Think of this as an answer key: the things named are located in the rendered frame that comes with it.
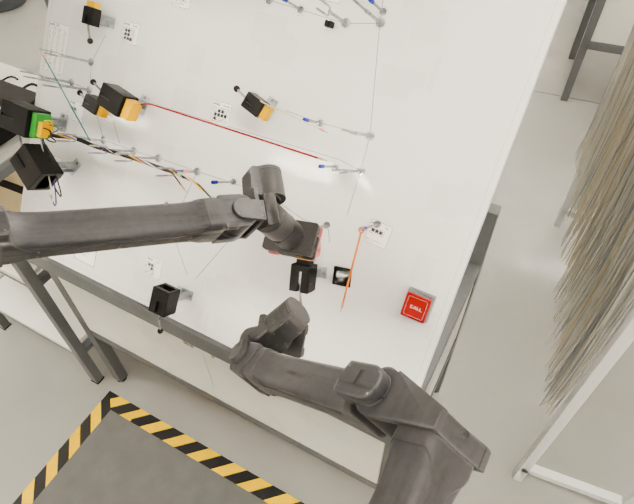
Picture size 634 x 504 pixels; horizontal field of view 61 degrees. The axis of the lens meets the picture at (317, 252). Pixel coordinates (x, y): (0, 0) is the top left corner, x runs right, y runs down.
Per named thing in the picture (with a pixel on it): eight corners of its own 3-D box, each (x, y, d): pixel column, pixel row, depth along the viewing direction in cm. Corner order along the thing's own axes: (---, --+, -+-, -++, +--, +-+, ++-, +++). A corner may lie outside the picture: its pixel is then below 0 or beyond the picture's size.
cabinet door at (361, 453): (375, 486, 152) (386, 429, 122) (216, 401, 170) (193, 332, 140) (379, 478, 153) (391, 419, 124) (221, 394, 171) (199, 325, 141)
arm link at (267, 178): (215, 238, 91) (235, 216, 85) (207, 179, 95) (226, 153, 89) (277, 242, 98) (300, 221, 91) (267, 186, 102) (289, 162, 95)
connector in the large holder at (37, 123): (47, 113, 129) (32, 112, 125) (56, 117, 128) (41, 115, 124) (43, 137, 130) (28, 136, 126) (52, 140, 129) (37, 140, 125)
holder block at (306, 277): (296, 286, 113) (288, 290, 110) (299, 260, 112) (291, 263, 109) (315, 290, 112) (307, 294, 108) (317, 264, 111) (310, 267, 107)
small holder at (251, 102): (251, 80, 116) (233, 75, 110) (282, 104, 114) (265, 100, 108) (240, 99, 118) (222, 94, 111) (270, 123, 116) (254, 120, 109)
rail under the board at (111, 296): (398, 450, 119) (401, 438, 114) (23, 259, 157) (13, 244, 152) (407, 429, 122) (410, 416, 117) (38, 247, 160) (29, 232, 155)
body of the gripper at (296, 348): (264, 312, 107) (245, 316, 101) (310, 324, 104) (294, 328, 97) (258, 344, 108) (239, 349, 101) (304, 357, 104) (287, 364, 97)
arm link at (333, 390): (361, 407, 52) (431, 466, 56) (391, 357, 54) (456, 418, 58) (215, 361, 89) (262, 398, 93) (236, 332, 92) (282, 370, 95)
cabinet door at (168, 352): (217, 399, 170) (193, 330, 140) (89, 330, 188) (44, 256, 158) (220, 393, 171) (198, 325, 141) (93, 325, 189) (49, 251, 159)
